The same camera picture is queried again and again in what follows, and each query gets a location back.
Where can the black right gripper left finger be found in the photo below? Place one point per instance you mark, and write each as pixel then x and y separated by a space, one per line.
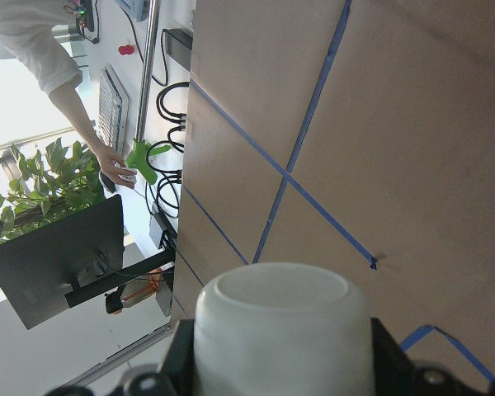
pixel 174 376

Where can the green potted plant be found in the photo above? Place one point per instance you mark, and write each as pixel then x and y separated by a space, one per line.
pixel 52 184

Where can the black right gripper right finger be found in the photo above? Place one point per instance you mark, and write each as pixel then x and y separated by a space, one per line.
pixel 397 374

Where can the white plastic cup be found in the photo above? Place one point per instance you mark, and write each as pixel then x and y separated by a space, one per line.
pixel 282 328

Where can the green handled reacher grabber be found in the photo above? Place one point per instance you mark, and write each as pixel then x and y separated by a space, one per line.
pixel 137 158

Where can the person's forearm white sleeve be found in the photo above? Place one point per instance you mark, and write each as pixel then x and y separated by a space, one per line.
pixel 26 32

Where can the person's hand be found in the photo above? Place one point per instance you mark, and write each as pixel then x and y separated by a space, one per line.
pixel 113 166

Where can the black monitor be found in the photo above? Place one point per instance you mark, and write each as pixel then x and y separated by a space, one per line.
pixel 65 263

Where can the white keyboard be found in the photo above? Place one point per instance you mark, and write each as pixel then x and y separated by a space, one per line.
pixel 113 110

